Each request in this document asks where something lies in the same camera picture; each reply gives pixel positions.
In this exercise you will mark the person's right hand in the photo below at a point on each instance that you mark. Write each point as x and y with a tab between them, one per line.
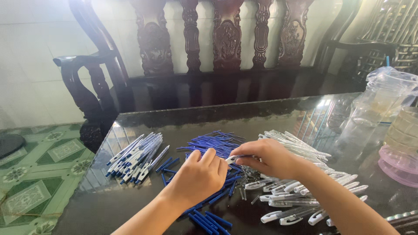
277	160

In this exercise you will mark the person's left hand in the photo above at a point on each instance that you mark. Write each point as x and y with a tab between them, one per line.
196	178

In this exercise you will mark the person's left fingers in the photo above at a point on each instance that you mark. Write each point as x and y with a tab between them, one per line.
209	158

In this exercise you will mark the single clear barrel white clip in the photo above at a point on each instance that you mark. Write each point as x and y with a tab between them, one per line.
231	159

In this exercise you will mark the pile of thin blue refills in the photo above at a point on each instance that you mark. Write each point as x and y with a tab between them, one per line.
212	143

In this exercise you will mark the pile of small metal springs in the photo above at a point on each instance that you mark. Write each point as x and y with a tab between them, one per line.
249	173

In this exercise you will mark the pile of assembled blue-white pens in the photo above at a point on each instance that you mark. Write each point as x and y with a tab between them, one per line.
137	160

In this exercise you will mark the dark carved wooden bench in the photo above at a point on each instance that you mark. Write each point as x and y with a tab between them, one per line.
225	81

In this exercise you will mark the heap of clear pen barrels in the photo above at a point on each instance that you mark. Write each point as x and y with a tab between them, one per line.
294	147

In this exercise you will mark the clear plastic pitcher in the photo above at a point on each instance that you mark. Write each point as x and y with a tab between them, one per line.
375	104

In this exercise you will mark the pink plastic lid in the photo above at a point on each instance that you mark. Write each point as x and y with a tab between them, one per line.
398	166

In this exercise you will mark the black round floor object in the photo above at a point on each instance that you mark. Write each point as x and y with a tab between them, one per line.
9	145

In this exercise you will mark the clear plastic bag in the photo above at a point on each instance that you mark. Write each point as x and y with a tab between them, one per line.
395	80

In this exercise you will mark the metal frame chair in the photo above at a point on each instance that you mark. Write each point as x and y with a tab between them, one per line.
392	29

